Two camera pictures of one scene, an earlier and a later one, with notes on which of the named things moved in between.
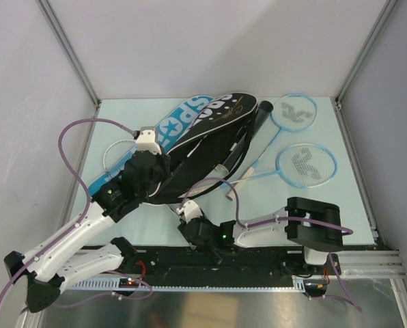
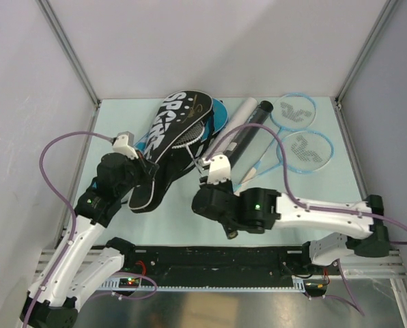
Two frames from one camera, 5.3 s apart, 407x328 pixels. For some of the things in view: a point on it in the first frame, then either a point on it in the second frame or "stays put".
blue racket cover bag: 170,125 → 214,123
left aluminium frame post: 69,50 stays put
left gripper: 163,160 → 148,169
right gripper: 203,219 → 227,184
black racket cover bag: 211,148 → 181,132
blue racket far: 293,113 stays put
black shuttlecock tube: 262,113 stays put
